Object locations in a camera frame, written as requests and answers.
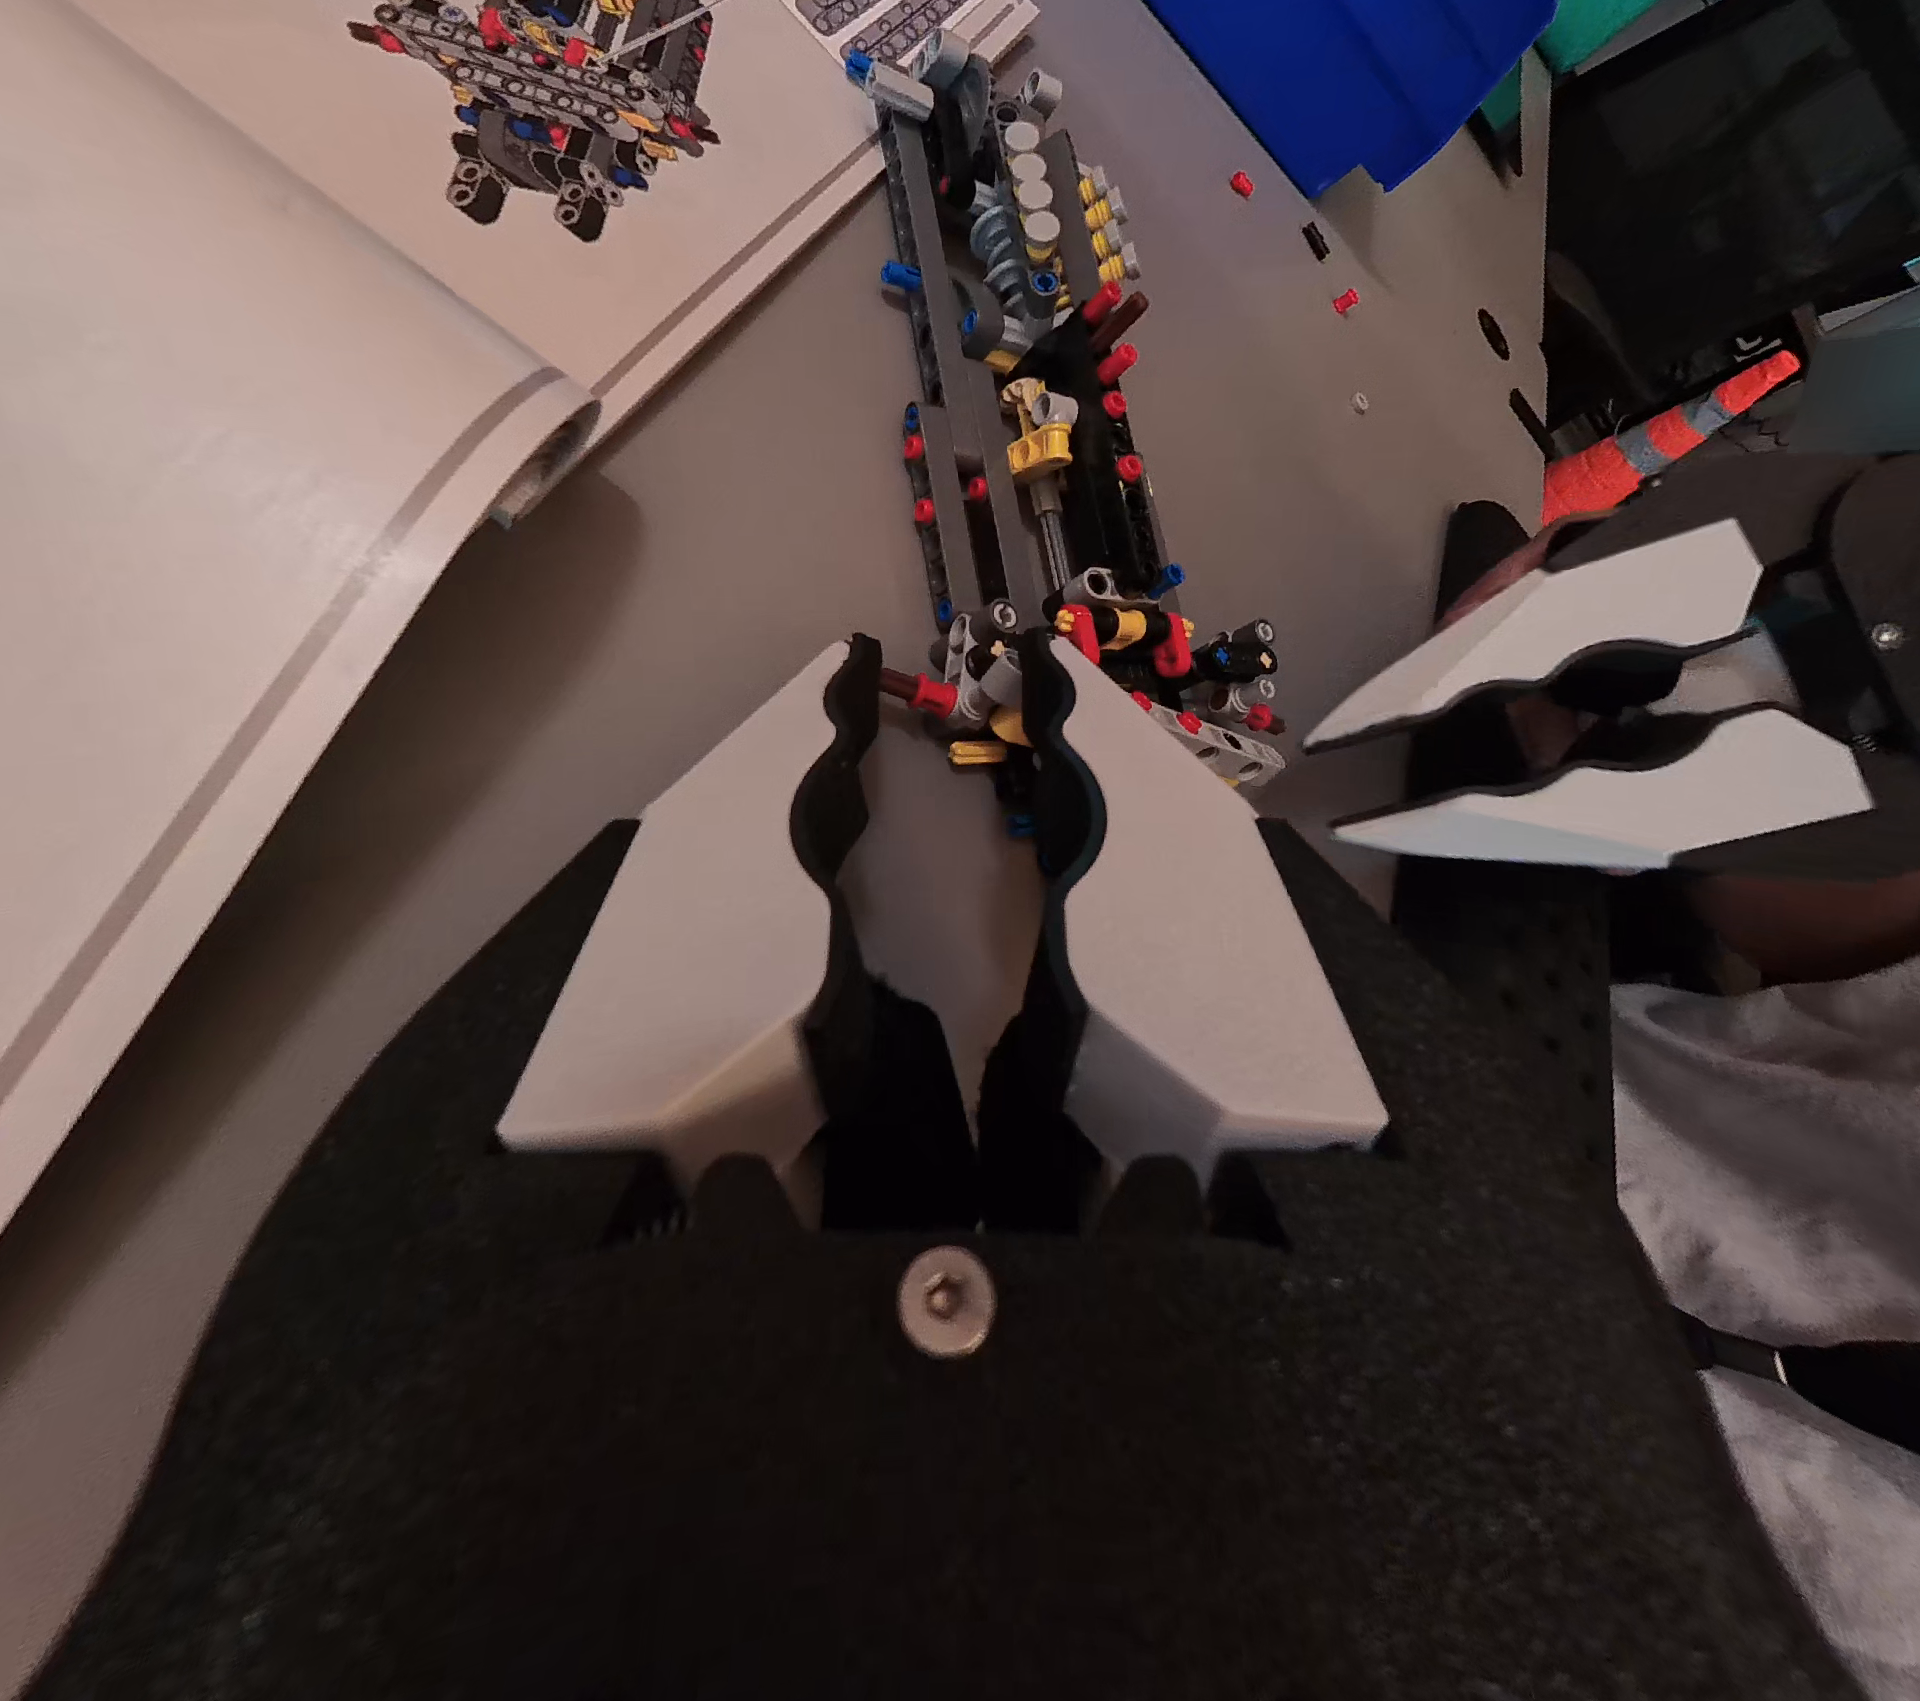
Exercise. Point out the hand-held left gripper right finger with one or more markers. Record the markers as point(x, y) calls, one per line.
point(1215, 980)

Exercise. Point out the orange traffic cone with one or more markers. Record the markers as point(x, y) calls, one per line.
point(1665, 440)

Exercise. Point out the open instruction booklet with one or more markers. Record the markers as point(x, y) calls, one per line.
point(224, 456)

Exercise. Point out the small black table bracket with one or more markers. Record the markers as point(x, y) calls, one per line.
point(1526, 419)

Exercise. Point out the lego chassis model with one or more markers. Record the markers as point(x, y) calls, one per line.
point(944, 456)

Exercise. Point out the person's white shirt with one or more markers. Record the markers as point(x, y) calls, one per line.
point(1771, 1131)

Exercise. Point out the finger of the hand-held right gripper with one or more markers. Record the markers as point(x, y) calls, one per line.
point(1680, 800)
point(1575, 607)

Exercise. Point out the black perforated mat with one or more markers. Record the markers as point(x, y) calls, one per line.
point(1501, 980)

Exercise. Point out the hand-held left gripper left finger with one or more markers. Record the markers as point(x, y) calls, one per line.
point(674, 980)

